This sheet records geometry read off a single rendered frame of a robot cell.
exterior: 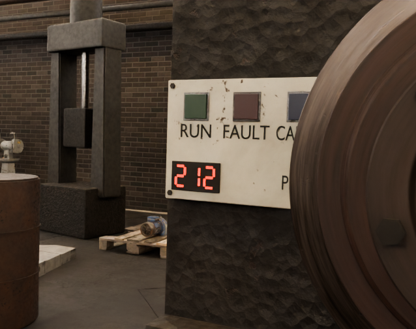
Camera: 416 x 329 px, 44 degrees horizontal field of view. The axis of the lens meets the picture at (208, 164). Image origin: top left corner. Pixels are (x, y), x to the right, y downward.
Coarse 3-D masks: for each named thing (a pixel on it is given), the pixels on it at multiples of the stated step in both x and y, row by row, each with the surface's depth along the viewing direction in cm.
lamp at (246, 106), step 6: (240, 96) 74; (246, 96) 73; (252, 96) 73; (258, 96) 73; (234, 102) 74; (240, 102) 74; (246, 102) 73; (252, 102) 73; (234, 108) 74; (240, 108) 74; (246, 108) 73; (252, 108) 73; (234, 114) 74; (240, 114) 74; (246, 114) 73; (252, 114) 73
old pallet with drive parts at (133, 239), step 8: (128, 232) 567; (136, 232) 539; (104, 240) 517; (112, 240) 513; (120, 240) 509; (128, 240) 505; (136, 240) 502; (144, 240) 511; (152, 240) 502; (160, 240) 511; (104, 248) 517; (128, 248) 506; (136, 248) 502; (144, 248) 511; (152, 248) 526; (160, 248) 492; (160, 256) 492
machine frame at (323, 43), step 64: (192, 0) 79; (256, 0) 75; (320, 0) 71; (192, 64) 79; (256, 64) 75; (320, 64) 71; (192, 256) 81; (256, 256) 76; (192, 320) 80; (256, 320) 76; (320, 320) 72
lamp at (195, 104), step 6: (186, 96) 77; (192, 96) 77; (198, 96) 76; (204, 96) 76; (186, 102) 77; (192, 102) 77; (198, 102) 76; (204, 102) 76; (186, 108) 77; (192, 108) 77; (198, 108) 76; (204, 108) 76; (186, 114) 77; (192, 114) 77; (198, 114) 76; (204, 114) 76
